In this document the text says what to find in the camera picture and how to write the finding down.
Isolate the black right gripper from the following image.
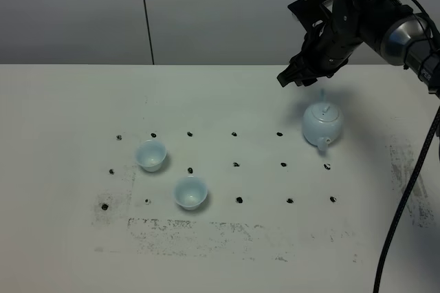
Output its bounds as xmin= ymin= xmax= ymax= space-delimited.
xmin=277 ymin=17 xmax=361 ymax=87

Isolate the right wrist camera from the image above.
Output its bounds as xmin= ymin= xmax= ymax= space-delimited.
xmin=287 ymin=0 xmax=333 ymax=32

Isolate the light blue porcelain teapot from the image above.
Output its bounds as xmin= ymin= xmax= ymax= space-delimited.
xmin=302 ymin=89 xmax=344 ymax=153

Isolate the near light blue teacup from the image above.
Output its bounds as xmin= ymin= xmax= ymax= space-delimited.
xmin=173 ymin=176 xmax=208 ymax=211

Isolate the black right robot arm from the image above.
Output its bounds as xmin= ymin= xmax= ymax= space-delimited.
xmin=277 ymin=0 xmax=439 ymax=95

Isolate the light blue teacup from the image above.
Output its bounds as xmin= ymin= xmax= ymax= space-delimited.
xmin=173 ymin=176 xmax=208 ymax=211
xmin=135 ymin=140 xmax=167 ymax=173

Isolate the far light blue teacup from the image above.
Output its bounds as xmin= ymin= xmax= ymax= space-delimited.
xmin=135 ymin=140 xmax=167 ymax=173

